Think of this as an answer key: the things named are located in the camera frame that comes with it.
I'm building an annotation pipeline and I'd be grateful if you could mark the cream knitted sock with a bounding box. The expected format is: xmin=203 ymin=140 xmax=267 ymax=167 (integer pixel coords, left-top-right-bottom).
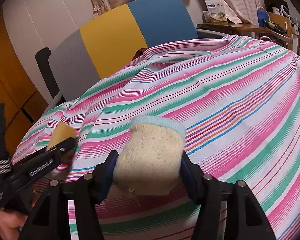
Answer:
xmin=113 ymin=115 xmax=186 ymax=196

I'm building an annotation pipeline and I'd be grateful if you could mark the yellow sponge block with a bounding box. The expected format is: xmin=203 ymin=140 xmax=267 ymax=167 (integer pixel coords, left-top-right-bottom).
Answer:
xmin=46 ymin=121 xmax=76 ymax=152

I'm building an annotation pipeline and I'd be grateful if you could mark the person left hand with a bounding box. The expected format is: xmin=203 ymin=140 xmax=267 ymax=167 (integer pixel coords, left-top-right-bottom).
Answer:
xmin=0 ymin=192 xmax=41 ymax=240

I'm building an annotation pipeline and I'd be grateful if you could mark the wooden wardrobe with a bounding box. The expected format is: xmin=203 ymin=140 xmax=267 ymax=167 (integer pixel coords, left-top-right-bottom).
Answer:
xmin=0 ymin=9 xmax=48 ymax=155

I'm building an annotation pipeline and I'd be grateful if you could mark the striped pink green tablecloth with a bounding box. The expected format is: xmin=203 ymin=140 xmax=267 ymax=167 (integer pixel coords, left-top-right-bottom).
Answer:
xmin=13 ymin=35 xmax=300 ymax=239

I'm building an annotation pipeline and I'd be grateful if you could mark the grey yellow blue chair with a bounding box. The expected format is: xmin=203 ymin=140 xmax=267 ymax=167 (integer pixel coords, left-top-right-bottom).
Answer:
xmin=48 ymin=0 xmax=199 ymax=102

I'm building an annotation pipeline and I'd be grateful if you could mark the black rolled mat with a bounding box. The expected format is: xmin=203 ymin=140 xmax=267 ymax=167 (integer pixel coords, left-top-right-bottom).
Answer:
xmin=35 ymin=47 xmax=59 ymax=99

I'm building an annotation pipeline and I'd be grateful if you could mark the wooden side shelf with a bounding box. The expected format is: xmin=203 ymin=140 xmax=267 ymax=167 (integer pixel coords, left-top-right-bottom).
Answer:
xmin=197 ymin=22 xmax=293 ymax=43

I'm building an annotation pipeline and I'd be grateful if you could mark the white box on shelf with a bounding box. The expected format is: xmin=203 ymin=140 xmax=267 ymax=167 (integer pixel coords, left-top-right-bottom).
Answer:
xmin=205 ymin=0 xmax=228 ymax=23

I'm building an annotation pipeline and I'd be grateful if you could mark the blue white fan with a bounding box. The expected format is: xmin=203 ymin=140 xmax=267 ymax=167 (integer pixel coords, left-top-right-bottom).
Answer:
xmin=256 ymin=7 xmax=270 ymax=27

